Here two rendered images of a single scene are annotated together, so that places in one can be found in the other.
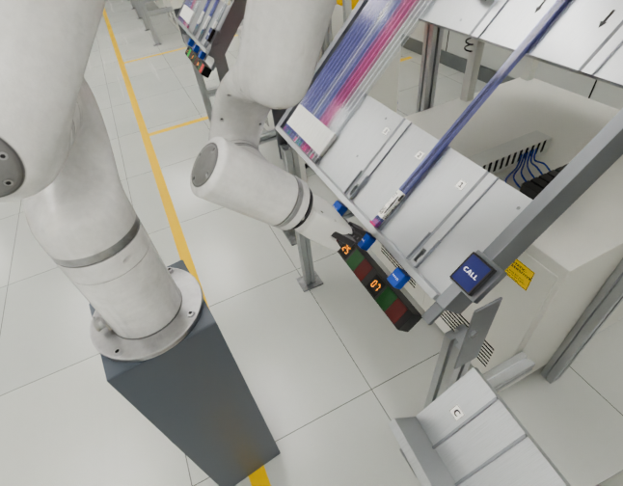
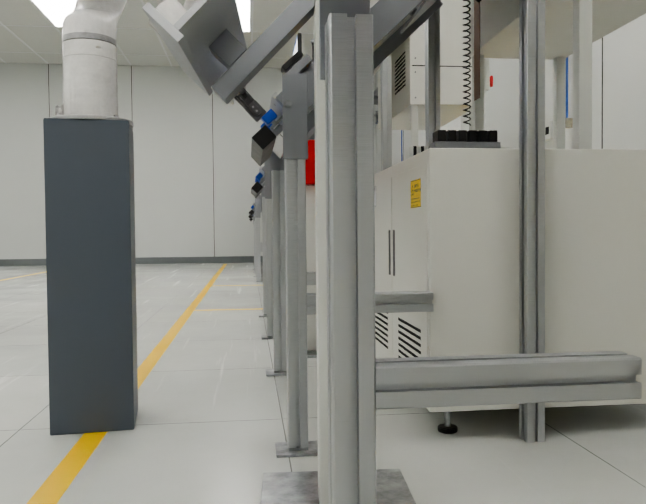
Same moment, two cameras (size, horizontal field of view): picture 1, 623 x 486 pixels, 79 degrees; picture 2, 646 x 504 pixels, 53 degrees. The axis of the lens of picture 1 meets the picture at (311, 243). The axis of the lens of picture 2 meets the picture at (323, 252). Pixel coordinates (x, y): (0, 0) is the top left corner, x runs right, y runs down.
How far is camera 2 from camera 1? 1.36 m
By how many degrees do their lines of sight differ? 45
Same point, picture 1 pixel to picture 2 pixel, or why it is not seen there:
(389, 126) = not seen: hidden behind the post
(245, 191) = (174, 17)
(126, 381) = (53, 129)
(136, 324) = (80, 99)
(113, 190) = (110, 16)
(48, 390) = not seen: outside the picture
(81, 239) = (83, 20)
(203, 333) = (116, 124)
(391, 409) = not seen: hidden behind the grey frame
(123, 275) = (91, 55)
